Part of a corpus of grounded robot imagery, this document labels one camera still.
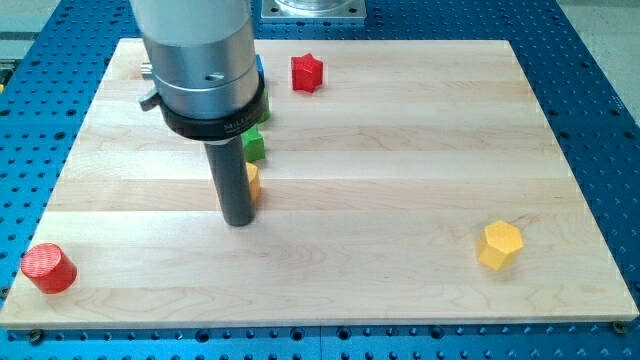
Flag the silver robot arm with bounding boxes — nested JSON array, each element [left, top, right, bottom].
[[130, 0, 265, 142]]

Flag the green star block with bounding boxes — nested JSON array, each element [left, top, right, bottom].
[[241, 125, 266, 162]]

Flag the red star block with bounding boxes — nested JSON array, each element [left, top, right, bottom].
[[291, 53, 324, 93]]

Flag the yellow block behind rod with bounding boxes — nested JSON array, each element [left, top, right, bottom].
[[245, 162, 261, 203]]

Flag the wooden board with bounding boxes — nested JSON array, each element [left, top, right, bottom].
[[1, 39, 638, 329]]

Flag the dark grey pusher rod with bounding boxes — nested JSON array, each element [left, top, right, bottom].
[[204, 136, 255, 227]]

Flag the blue block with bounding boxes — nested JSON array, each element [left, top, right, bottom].
[[256, 54, 264, 78]]

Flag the yellow hexagon block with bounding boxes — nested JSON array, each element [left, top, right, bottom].
[[476, 220, 524, 271]]

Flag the red cylinder block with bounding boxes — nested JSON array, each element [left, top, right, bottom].
[[20, 243, 78, 294]]

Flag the blue perforated table plate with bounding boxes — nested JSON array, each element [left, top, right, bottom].
[[1, 0, 639, 359]]

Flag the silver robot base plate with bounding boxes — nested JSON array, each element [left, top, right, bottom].
[[261, 0, 367, 20]]

